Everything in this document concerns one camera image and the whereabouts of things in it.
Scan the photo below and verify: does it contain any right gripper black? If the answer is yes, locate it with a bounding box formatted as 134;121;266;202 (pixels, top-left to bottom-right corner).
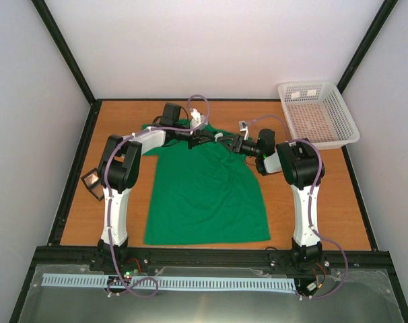
217;134;262;158

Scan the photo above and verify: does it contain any green t-shirt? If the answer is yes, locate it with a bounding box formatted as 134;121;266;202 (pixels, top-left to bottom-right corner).
141;117;271;246

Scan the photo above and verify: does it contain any white perforated plastic basket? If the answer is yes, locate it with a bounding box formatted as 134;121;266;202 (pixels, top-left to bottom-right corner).
278;81;360;150

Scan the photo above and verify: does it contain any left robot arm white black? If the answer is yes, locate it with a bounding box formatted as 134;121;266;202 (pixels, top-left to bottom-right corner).
97;103;214;271

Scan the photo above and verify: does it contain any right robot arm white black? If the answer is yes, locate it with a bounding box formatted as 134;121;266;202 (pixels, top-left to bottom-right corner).
216;129;325;269

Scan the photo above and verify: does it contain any black open brooch box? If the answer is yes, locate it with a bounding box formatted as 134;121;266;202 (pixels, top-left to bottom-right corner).
81;168;104;201

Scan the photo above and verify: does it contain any small circuit board with led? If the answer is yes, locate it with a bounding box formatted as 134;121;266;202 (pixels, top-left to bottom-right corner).
123;258;141;279

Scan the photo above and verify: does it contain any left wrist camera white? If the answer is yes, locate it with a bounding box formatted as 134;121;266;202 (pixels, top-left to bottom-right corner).
190;108;207;131

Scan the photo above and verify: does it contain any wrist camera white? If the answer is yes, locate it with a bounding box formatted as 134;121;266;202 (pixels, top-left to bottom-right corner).
238;120;250;140
190;108;207;131

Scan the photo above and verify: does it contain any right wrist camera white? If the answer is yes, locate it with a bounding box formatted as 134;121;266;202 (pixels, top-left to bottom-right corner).
238;120;250;140

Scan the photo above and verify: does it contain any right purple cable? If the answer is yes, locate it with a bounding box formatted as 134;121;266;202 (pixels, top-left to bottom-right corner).
244;114;349;300

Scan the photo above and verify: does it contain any black aluminium rail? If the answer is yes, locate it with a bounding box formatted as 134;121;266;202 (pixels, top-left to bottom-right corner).
32;247;392;274

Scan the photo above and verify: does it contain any right black frame post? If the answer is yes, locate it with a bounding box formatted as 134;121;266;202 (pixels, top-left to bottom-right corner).
337;0;399;94

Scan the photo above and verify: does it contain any black frame post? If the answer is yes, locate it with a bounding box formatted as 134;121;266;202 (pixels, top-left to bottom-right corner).
337;0;399;94
31;0;96;107

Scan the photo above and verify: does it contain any left black frame post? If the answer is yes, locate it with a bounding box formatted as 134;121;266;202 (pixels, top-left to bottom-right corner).
31;0;96;107

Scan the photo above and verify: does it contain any light blue cable duct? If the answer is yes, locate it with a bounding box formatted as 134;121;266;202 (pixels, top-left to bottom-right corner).
40;273;296;293

